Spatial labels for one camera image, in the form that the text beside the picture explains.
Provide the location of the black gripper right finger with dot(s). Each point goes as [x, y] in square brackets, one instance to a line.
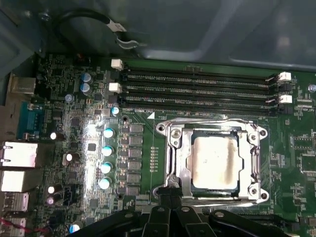
[190, 222]

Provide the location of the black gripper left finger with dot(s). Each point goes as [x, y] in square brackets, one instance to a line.
[158, 222]

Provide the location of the metal socket cover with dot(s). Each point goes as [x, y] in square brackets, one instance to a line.
[182, 160]

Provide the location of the silver CPU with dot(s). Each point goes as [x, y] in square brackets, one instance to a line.
[214, 160]

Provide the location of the CPU socket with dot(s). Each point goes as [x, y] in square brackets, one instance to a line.
[258, 197]

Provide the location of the green motherboard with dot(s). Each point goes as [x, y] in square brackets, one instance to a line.
[279, 138]

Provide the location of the silver port block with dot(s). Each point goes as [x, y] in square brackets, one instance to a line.
[12, 180]

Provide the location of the silver network port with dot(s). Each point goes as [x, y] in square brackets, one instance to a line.
[21, 154]

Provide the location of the blue serial port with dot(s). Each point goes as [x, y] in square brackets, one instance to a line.
[28, 118]

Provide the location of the grey audio port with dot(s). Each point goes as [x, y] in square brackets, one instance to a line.
[22, 85]

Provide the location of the black open PC case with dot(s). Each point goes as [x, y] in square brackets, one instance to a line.
[197, 24]

